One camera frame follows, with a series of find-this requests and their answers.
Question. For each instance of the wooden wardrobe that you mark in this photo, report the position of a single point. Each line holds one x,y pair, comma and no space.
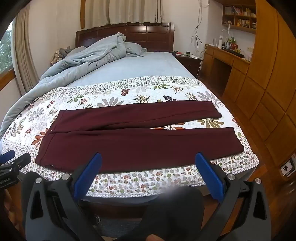
272,81

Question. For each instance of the floral quilted bedspread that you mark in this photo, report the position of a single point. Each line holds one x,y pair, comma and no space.
161,88

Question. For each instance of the person's right hand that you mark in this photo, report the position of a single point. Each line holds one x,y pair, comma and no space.
155,238

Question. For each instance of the light blue pillow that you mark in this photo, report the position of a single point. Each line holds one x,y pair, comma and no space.
135,49

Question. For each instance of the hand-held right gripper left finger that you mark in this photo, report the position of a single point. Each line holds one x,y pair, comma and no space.
92,172

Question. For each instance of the white bottle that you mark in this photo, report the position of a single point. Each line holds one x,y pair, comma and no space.
220,41

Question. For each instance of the maroon pants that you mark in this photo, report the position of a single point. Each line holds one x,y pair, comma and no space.
138,148

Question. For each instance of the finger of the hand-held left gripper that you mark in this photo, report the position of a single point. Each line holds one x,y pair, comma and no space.
18,162
7,156

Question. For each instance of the beige curtain beside window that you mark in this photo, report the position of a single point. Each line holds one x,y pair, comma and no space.
26,58

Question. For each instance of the small printed box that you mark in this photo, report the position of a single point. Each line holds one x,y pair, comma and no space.
288,166

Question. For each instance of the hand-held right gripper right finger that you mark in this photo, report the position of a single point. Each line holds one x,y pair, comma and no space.
208,176

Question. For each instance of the wooden wall shelf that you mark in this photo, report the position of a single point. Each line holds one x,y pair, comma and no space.
240,25

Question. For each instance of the light blue bed sheet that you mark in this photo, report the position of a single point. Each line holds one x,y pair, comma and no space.
150,67

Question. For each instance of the dark wooden nightstand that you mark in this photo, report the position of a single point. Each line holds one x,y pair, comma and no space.
189,63

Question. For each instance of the dark wooden headboard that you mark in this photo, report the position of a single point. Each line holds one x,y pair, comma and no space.
152,34

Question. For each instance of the wooden desk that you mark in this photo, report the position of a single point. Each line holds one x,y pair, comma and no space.
222,58

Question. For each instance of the person's leg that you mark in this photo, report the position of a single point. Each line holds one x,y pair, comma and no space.
175,213

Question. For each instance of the light blue duvet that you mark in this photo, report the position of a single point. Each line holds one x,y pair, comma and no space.
81,62

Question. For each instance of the grey crumpled cloth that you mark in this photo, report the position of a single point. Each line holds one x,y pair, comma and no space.
62,54

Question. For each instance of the window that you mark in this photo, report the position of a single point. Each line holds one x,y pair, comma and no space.
5,51

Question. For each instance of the beige curtain behind headboard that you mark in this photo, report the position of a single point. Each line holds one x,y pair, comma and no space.
124,11

